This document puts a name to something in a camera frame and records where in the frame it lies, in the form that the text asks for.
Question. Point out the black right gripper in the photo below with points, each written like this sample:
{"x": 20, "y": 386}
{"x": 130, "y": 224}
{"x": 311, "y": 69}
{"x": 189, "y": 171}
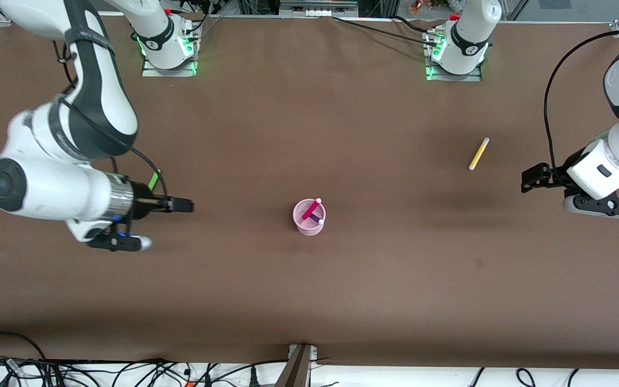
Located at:
{"x": 142, "y": 206}

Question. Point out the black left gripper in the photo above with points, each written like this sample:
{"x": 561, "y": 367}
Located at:
{"x": 558, "y": 175}

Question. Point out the pink highlighter pen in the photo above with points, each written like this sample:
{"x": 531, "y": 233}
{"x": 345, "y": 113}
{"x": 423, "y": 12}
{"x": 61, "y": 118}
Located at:
{"x": 311, "y": 209}

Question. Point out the purple highlighter pen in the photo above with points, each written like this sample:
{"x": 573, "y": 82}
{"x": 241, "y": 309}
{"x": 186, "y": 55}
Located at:
{"x": 317, "y": 219}

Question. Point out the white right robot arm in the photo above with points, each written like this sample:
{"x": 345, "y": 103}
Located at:
{"x": 46, "y": 183}

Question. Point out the pink cup pen holder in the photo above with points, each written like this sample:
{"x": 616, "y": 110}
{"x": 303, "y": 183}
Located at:
{"x": 308, "y": 228}

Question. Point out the green highlighter pen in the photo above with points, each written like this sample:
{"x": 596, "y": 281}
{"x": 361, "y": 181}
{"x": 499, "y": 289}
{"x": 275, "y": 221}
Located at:
{"x": 153, "y": 181}

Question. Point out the yellow highlighter pen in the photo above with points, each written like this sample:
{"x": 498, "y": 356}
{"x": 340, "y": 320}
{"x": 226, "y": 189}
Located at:
{"x": 479, "y": 153}

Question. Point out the brown table cover sheet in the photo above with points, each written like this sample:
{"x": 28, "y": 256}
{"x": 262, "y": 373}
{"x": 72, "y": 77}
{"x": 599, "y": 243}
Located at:
{"x": 309, "y": 295}

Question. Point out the small orange background item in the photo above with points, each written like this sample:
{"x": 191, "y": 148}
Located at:
{"x": 418, "y": 6}

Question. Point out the white power strip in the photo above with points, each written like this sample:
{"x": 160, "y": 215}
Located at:
{"x": 317, "y": 11}

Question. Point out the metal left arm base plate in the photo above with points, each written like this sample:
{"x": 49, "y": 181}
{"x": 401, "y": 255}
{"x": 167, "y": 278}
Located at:
{"x": 473, "y": 78}

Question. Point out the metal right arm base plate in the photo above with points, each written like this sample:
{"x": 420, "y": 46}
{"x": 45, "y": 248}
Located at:
{"x": 151, "y": 71}

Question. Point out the silver corner bracket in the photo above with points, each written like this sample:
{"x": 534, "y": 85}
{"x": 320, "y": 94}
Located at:
{"x": 314, "y": 353}

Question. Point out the aluminium profile post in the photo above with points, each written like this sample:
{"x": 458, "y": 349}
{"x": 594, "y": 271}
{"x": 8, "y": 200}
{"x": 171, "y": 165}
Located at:
{"x": 296, "y": 371}

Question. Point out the small silver frame bracket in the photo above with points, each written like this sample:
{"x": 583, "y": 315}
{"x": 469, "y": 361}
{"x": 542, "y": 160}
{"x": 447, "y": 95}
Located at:
{"x": 4, "y": 21}

